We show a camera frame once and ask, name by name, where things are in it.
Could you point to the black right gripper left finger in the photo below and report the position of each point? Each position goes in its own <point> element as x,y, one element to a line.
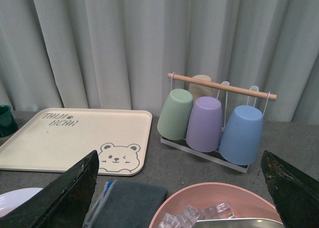
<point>63,203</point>

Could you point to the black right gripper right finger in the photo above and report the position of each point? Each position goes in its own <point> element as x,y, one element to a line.
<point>294,193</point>

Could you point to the white round plate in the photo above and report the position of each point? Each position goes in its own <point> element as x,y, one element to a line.
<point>13,199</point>

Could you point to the metal spoon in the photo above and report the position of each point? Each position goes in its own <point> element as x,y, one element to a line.
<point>239,223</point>

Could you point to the grey blue folded cloth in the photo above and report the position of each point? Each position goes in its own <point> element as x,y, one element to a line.
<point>125,204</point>

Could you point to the beige bear tray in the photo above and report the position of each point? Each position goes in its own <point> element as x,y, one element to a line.
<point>55,139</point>

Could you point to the blue cup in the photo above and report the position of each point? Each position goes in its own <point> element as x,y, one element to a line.
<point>242,135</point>

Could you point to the pink bowl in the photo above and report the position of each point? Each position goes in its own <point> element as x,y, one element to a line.
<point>243,203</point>

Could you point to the dark green mug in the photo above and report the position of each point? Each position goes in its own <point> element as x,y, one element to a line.
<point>8,124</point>

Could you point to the clear ice cubes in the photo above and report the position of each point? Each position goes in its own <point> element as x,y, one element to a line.
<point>189,216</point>

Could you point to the purple cup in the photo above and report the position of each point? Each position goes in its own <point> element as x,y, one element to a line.
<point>205,124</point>

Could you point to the light green cup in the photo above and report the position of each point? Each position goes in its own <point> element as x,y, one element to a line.
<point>174,117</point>

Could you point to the beige cup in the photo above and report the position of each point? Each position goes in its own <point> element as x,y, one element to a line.
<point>198,91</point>

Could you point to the grey curtain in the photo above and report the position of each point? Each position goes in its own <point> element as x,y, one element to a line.
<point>116,54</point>

